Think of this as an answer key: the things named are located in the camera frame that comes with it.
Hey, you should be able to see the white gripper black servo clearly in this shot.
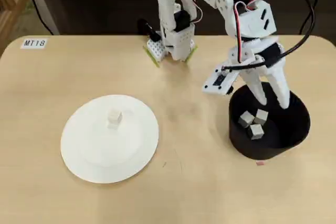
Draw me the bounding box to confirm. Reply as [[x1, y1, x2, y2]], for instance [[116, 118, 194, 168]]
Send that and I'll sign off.
[[227, 36, 290, 110]]

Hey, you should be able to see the white cube block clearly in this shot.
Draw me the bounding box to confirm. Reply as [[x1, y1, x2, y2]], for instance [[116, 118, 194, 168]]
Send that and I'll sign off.
[[253, 109, 269, 125], [238, 111, 255, 128], [107, 108, 123, 130], [248, 124, 265, 140]]

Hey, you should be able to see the black pot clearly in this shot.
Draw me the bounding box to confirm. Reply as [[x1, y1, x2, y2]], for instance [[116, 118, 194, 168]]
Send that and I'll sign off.
[[228, 82, 311, 161]]

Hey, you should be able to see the white round plate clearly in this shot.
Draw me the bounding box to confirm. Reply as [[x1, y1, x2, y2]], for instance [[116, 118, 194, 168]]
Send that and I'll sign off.
[[60, 94, 160, 184]]

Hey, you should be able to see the white MT18 label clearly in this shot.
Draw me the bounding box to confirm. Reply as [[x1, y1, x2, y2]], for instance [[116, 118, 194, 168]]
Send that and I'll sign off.
[[20, 37, 48, 50]]

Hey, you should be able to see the white gripper camera module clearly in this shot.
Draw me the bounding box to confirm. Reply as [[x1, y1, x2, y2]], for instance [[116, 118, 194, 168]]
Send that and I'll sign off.
[[201, 62, 239, 95]]

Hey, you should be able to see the red white servo wire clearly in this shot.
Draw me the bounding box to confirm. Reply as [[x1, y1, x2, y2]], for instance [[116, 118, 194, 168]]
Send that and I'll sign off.
[[233, 0, 276, 64], [187, 0, 205, 25]]

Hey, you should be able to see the green base plate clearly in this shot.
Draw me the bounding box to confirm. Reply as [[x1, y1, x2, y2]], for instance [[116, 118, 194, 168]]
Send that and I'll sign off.
[[142, 44, 198, 69]]

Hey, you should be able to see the beige slanted post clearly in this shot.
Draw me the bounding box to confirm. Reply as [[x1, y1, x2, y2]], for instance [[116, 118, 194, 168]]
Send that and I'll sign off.
[[26, 0, 61, 36]]

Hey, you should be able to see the wooden shelf frame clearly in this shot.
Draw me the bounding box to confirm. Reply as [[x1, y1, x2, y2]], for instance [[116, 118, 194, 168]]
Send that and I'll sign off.
[[0, 0, 30, 61]]

